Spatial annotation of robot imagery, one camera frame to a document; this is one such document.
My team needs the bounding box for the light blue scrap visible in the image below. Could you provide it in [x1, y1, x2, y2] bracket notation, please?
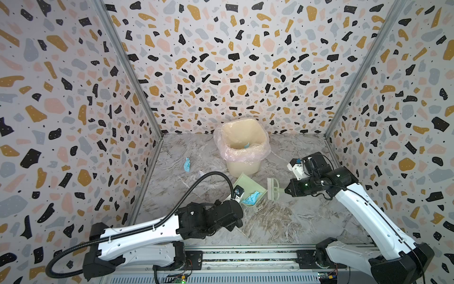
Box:
[183, 157, 191, 172]
[241, 191, 262, 207]

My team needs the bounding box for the green hand brush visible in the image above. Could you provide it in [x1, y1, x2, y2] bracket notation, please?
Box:
[267, 177, 284, 201]

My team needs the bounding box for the green dustpan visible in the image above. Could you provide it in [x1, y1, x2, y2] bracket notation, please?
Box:
[233, 173, 267, 208]

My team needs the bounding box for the cream trash bin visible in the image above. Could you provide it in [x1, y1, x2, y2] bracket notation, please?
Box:
[214, 118, 271, 178]

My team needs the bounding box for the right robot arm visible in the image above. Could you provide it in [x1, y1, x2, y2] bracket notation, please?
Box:
[284, 161, 435, 284]

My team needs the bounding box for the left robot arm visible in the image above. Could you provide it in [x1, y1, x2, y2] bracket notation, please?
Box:
[82, 200, 244, 280]

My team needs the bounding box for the pink plastic bin liner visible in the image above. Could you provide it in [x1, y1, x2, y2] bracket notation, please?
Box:
[213, 118, 272, 164]

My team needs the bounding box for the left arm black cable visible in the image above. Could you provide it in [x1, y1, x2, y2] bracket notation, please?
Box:
[45, 171, 235, 284]

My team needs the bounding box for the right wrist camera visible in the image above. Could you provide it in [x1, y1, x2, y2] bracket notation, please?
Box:
[287, 157, 313, 181]

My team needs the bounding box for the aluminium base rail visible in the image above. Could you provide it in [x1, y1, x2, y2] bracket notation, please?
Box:
[97, 244, 375, 284]

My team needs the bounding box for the right corner aluminium post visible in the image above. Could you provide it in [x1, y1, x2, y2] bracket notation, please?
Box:
[324, 0, 406, 140]

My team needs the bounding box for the corner aluminium post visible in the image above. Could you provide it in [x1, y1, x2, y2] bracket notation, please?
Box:
[92, 0, 163, 141]
[324, 0, 406, 140]

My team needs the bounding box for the left corner aluminium post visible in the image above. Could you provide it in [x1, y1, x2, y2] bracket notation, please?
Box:
[92, 0, 163, 141]

